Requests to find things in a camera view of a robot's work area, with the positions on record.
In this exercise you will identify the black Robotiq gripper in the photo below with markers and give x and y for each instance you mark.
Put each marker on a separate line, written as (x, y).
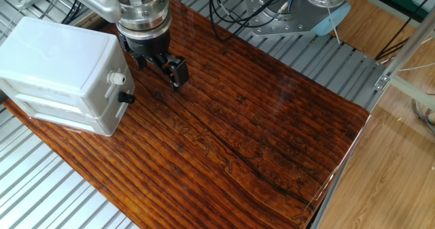
(149, 45)

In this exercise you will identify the white drawer knob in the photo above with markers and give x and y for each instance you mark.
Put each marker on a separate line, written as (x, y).
(116, 78)

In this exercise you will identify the silver grey UR5 robot arm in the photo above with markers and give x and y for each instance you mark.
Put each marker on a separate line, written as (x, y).
(144, 15)

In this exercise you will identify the black drawer knob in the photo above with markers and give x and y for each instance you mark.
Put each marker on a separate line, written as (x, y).
(125, 98)

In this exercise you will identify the white drawer with black knob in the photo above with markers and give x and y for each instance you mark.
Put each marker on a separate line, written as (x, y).
(109, 123)

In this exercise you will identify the white plastic drawer cabinet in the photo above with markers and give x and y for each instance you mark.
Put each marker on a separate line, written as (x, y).
(54, 52)

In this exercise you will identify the wood grain table board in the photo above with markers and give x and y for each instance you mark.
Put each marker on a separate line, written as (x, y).
(238, 127)

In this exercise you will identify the white zip tie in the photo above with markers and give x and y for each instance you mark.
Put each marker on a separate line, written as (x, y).
(333, 23)

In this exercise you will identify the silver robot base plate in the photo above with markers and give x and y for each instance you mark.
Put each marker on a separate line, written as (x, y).
(272, 28)

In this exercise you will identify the silver corner bracket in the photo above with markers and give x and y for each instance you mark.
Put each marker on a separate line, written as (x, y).
(382, 83)

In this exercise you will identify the aluminium frame post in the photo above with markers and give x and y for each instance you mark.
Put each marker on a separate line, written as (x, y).
(411, 42)

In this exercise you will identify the aluminium frame crossbar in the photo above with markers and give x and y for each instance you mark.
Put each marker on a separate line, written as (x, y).
(413, 91)

